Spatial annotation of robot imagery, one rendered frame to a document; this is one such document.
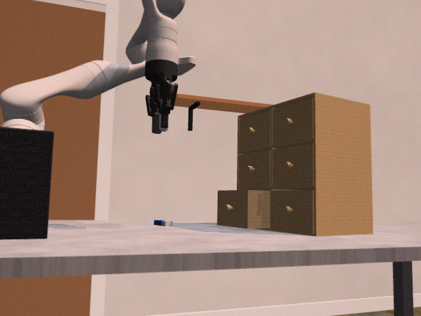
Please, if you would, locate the brown wooden chest of drawers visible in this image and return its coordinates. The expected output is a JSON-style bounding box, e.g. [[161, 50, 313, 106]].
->
[[237, 93, 373, 236]]

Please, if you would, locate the brown wooden drawer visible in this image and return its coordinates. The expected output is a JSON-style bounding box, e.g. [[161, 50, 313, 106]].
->
[[272, 143, 314, 186], [272, 98, 314, 145], [238, 150, 270, 187], [272, 190, 314, 233], [239, 110, 271, 151], [217, 190, 270, 229]]

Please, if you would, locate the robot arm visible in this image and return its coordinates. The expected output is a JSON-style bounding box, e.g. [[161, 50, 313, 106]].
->
[[0, 0, 196, 130]]

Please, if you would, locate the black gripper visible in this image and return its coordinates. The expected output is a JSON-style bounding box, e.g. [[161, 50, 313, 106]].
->
[[145, 60, 178, 134]]

